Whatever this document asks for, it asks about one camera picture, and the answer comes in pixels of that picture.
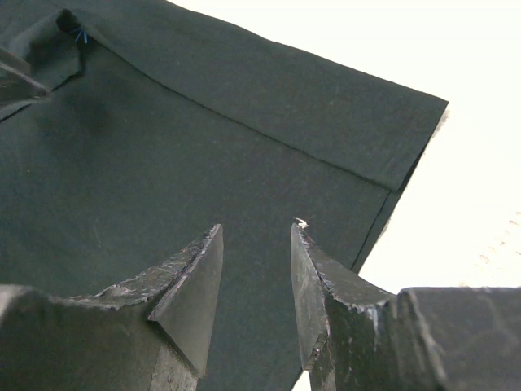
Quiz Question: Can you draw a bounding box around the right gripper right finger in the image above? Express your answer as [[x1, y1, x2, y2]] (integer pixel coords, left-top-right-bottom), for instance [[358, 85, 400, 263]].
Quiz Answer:
[[291, 225, 520, 390]]

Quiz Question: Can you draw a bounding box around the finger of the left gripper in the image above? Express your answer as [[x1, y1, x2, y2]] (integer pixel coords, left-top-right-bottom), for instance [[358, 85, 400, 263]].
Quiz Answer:
[[1, 48, 51, 118]]

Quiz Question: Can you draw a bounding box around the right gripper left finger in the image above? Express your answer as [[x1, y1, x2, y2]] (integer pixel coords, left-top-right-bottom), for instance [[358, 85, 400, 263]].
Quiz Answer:
[[1, 225, 224, 390]]

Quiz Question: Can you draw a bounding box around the black t shirt blue logo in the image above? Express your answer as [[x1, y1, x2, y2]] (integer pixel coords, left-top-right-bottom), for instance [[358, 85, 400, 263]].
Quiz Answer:
[[1, 1, 447, 390]]

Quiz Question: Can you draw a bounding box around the white plastic basket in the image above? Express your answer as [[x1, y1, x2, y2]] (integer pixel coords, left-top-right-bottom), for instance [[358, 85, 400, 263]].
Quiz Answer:
[[458, 210, 520, 288]]

